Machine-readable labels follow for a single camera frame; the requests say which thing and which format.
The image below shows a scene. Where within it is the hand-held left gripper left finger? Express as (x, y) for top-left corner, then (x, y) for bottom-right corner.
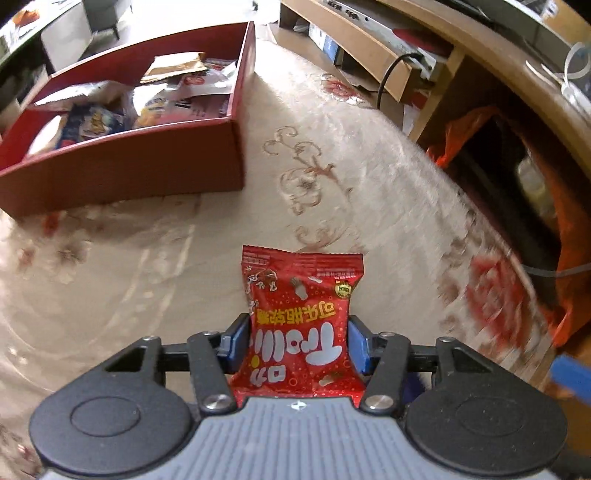
(99, 313), (254, 414)

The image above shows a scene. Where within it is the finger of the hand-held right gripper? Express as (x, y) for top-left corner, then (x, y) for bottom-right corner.
(553, 354), (591, 405)

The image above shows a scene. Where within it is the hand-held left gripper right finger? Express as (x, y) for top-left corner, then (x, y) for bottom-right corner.
(347, 315), (497, 414)

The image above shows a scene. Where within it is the red gummy candy packet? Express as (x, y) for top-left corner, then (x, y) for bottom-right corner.
(228, 244), (365, 407)

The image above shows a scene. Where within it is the red cardboard box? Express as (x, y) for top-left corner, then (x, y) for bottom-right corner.
(0, 21), (257, 217)

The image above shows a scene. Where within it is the white and brown snack packet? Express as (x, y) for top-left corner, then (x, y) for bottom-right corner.
(175, 60), (238, 97)

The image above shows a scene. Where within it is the golden brown snack packet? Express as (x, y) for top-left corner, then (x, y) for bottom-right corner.
(140, 52), (207, 84)

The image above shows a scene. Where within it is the round yellow steamed cake packet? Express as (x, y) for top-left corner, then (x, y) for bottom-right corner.
(25, 115), (63, 155)

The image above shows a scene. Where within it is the grey snack packet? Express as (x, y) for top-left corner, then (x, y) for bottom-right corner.
(34, 80), (134, 112)

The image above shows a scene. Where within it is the orange plastic bag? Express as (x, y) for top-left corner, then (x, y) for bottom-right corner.
(427, 106), (591, 347)

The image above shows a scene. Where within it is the blue and white box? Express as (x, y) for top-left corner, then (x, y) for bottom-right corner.
(308, 23), (345, 65)

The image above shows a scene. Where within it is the wooden television cabinet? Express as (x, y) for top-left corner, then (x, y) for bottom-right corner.
(279, 0), (591, 176)

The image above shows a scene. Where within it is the grey sofa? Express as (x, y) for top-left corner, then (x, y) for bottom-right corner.
(85, 0), (132, 40)

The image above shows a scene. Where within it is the dark low cabinet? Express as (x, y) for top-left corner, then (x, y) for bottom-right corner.
(0, 0), (93, 134)

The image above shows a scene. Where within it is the black cable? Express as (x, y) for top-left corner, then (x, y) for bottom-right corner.
(376, 52), (426, 109)

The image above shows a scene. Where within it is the white cable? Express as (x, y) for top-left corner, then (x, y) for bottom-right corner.
(561, 41), (591, 109)

